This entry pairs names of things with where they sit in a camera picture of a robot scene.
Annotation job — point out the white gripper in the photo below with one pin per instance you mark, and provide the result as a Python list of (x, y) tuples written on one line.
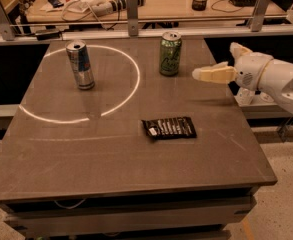
[(251, 71)]

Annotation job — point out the green soda can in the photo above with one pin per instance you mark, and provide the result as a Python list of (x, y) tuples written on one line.
[(170, 51)]

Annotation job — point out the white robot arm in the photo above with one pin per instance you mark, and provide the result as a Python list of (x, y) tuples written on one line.
[(276, 80)]

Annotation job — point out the silver blue redbull can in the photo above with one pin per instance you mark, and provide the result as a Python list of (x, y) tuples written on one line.
[(79, 60)]

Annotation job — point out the clear plastic bottle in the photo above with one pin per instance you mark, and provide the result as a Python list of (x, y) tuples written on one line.
[(244, 96)]

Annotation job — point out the black mesh cup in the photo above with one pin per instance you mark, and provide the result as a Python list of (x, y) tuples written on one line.
[(199, 5)]

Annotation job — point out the black snack packet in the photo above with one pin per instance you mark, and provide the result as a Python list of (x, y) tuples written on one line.
[(170, 128)]

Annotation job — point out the grey cylindrical device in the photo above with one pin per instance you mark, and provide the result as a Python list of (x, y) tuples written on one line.
[(115, 6)]

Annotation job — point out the right metal bracket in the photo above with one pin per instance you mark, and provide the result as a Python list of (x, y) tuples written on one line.
[(255, 23)]

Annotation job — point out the metal bracket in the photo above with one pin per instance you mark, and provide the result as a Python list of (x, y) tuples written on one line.
[(132, 17), (255, 23), (6, 31)]

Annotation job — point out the middle metal bracket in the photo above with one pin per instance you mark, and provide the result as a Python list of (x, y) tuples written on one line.
[(132, 17)]

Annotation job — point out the left metal bracket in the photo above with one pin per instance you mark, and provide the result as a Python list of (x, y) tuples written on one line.
[(6, 31)]

